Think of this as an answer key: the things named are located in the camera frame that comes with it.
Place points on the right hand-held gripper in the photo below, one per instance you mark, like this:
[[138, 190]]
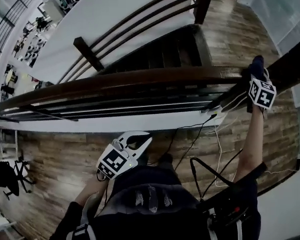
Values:
[[262, 94]]

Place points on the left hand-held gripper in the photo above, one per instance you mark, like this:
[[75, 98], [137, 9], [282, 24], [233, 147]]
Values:
[[113, 162]]

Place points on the dark wooden handrail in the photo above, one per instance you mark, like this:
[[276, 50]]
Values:
[[140, 80]]

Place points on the person's left forearm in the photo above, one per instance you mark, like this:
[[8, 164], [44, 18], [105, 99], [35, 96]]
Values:
[[90, 191]]

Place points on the person's right forearm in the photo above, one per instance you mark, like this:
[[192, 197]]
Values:
[[252, 139]]

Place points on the person's dark shoe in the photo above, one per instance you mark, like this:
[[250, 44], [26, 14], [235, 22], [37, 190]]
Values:
[[167, 158]]

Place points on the white power adapter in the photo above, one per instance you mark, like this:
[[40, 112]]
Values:
[[215, 114]]

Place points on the person's dark clothed body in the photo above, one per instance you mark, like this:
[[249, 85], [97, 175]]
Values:
[[152, 204]]

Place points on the dark wooden staircase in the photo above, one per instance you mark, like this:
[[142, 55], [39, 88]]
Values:
[[165, 51]]

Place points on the black equipment pack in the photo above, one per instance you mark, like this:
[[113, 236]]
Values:
[[230, 204]]

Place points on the dark wooden stair banister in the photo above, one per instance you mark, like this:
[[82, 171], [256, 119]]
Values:
[[140, 16]]

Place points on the black office chair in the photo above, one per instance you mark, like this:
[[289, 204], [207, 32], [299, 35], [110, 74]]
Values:
[[7, 176]]

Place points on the group of white robots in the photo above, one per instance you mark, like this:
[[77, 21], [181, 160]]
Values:
[[33, 49]]

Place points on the round white table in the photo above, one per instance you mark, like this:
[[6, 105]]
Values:
[[10, 77]]

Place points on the black metal fence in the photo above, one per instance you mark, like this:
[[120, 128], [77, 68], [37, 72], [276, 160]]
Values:
[[7, 21]]

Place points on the white metal desk frame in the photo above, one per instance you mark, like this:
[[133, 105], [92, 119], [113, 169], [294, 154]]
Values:
[[8, 144]]

